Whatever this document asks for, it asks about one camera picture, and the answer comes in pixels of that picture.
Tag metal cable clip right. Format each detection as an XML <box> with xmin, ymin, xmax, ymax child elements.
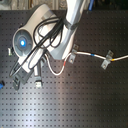
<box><xmin>101</xmin><ymin>50</ymin><xmax>114</xmax><ymax>70</ymax></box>

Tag small green white object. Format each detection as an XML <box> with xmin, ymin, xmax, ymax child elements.
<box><xmin>8</xmin><ymin>48</ymin><xmax>12</xmax><ymax>56</ymax></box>

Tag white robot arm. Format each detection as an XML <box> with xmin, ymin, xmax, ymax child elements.
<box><xmin>10</xmin><ymin>0</ymin><xmax>85</xmax><ymax>90</ymax></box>

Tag white cable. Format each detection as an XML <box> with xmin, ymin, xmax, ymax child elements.
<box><xmin>44</xmin><ymin>51</ymin><xmax>128</xmax><ymax>76</ymax></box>

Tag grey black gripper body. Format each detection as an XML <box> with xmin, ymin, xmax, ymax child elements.
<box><xmin>12</xmin><ymin>54</ymin><xmax>47</xmax><ymax>85</ymax></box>

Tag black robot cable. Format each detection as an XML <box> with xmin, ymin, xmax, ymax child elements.
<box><xmin>9</xmin><ymin>14</ymin><xmax>68</xmax><ymax>79</ymax></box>

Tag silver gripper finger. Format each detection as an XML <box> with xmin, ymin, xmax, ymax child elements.
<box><xmin>34</xmin><ymin>63</ymin><xmax>42</xmax><ymax>88</ymax></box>
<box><xmin>13</xmin><ymin>77</ymin><xmax>20</xmax><ymax>91</ymax></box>

